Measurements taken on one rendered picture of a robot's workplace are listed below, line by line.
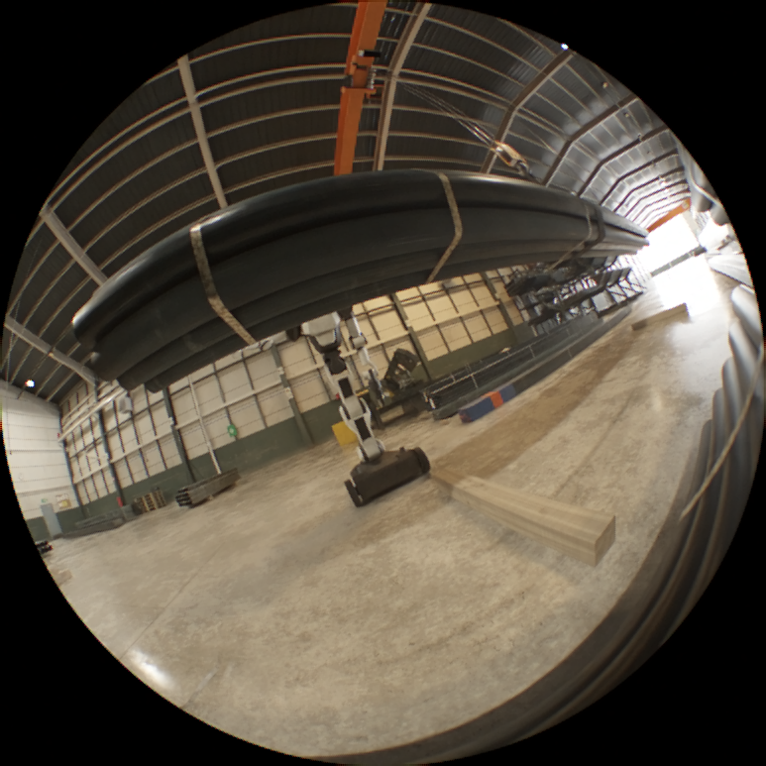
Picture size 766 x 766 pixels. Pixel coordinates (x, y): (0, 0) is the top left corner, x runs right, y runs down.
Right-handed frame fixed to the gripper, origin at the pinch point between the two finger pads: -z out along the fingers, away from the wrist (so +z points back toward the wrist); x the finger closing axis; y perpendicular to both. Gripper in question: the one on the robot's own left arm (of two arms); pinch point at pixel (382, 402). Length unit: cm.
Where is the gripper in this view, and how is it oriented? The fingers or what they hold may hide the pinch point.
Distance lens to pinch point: 185.7
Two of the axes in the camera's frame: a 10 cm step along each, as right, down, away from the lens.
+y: 9.1, -3.6, 1.9
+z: -3.7, -9.3, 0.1
